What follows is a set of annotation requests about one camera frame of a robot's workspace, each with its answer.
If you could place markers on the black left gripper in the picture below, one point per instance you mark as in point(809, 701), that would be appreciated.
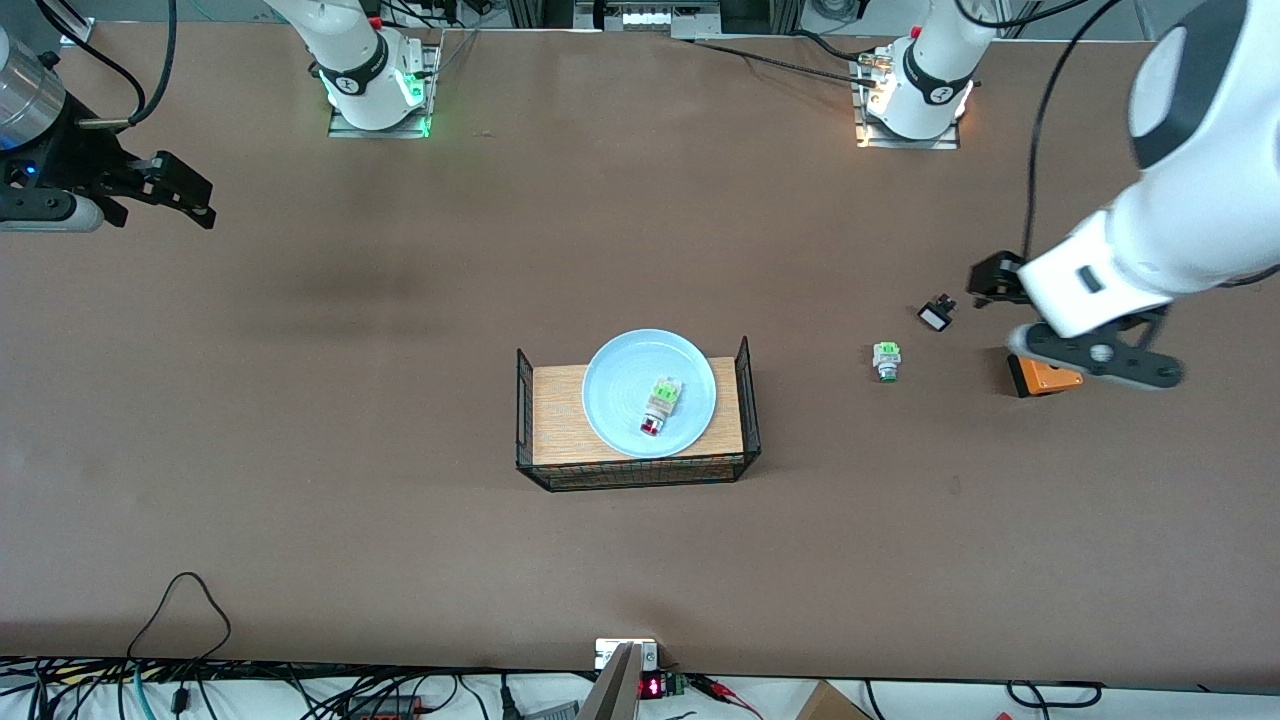
point(996, 278)

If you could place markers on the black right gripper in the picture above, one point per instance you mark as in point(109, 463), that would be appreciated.
point(82, 158)

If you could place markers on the red push button switch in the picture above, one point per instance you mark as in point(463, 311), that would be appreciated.
point(660, 405)

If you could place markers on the light blue round plate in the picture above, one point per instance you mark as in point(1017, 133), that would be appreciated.
point(620, 380)

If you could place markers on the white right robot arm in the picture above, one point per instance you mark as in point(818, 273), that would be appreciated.
point(350, 50)

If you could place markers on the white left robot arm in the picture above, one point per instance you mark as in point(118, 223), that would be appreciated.
point(1180, 230)

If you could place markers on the black white square button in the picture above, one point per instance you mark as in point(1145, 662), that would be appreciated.
point(935, 318)

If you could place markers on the white metal device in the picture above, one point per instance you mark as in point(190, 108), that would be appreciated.
point(650, 18)

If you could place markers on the brown cardboard piece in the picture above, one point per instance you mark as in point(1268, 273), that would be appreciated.
point(830, 705)

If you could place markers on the red probe leads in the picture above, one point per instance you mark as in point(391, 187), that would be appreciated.
point(725, 692)

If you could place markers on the red digit display module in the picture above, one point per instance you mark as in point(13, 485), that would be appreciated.
point(650, 687)

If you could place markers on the grey metal beam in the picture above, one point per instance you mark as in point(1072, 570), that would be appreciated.
point(615, 695)

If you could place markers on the black device red buttons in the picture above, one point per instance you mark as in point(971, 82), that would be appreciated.
point(390, 708)

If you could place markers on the grey adapter box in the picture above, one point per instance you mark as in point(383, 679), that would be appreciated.
point(550, 712)

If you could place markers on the orange button enclosure box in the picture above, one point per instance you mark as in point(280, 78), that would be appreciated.
point(1040, 380)

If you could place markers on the green push button switch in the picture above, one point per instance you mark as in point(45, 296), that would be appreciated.
point(886, 355)

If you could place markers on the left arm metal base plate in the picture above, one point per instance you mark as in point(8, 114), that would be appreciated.
point(905, 143)

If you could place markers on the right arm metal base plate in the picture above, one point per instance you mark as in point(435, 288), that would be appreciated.
point(380, 132)

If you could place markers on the silver metal bracket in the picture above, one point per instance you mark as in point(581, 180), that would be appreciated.
point(605, 655)

